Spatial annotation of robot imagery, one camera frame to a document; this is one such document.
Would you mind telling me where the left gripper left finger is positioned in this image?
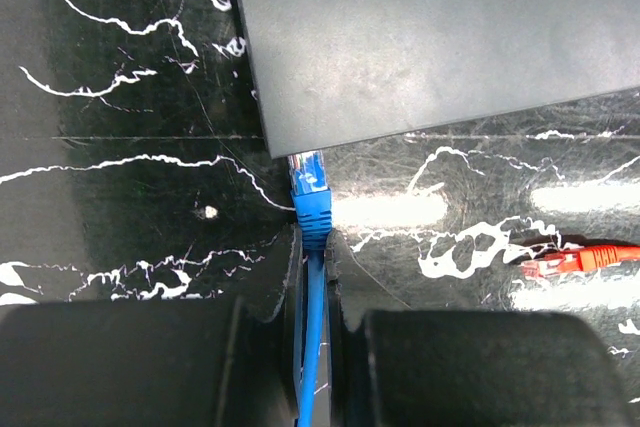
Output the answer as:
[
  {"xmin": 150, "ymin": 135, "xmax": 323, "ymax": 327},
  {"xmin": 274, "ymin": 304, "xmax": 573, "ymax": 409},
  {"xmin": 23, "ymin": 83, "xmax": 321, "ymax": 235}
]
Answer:
[{"xmin": 1, "ymin": 226, "xmax": 302, "ymax": 426}]

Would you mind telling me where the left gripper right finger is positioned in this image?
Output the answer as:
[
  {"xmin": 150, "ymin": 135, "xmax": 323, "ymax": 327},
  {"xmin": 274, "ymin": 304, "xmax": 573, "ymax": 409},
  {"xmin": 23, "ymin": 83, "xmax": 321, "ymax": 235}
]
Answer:
[{"xmin": 325, "ymin": 232, "xmax": 633, "ymax": 426}]

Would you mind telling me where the blue ethernet cable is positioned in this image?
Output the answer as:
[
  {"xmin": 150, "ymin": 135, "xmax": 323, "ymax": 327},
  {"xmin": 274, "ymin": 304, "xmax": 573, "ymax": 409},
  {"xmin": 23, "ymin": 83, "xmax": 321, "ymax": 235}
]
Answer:
[{"xmin": 287, "ymin": 150, "xmax": 334, "ymax": 427}]

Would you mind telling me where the black network switch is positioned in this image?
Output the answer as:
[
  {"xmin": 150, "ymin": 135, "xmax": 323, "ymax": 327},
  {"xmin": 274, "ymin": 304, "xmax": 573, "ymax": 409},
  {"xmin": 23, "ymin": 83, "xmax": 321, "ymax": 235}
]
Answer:
[{"xmin": 238, "ymin": 0, "xmax": 639, "ymax": 158}]

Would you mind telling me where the red ethernet cable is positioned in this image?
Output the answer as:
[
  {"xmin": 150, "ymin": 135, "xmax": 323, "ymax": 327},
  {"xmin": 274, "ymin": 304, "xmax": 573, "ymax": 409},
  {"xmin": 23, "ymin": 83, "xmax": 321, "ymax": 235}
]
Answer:
[{"xmin": 519, "ymin": 244, "xmax": 640, "ymax": 278}]

